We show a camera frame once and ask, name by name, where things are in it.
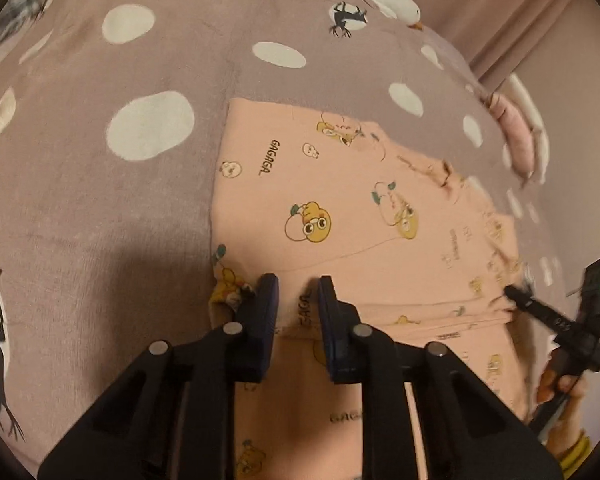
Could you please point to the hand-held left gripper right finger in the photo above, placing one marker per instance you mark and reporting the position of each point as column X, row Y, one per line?
column 327, row 320

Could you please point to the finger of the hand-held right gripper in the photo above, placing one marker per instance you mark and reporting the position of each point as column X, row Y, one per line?
column 535, row 306

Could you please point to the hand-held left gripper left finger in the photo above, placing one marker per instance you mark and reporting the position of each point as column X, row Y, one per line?
column 266, row 310

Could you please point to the pink cartoon print garment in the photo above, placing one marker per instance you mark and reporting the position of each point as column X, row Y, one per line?
column 340, row 200

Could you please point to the person's right forearm yellow sleeve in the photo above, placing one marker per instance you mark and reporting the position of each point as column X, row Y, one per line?
column 570, row 440

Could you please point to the person's right hand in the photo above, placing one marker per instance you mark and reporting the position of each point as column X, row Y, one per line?
column 550, row 385

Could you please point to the pink cushion with white trim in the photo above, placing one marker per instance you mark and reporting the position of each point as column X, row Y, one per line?
column 517, row 135

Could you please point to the mauve polka dot bedspread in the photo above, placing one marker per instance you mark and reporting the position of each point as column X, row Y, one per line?
column 105, row 200

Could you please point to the pink curtain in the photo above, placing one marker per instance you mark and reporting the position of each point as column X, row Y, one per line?
column 490, row 15

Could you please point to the plaid pillow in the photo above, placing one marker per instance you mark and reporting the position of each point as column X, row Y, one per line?
column 15, row 20

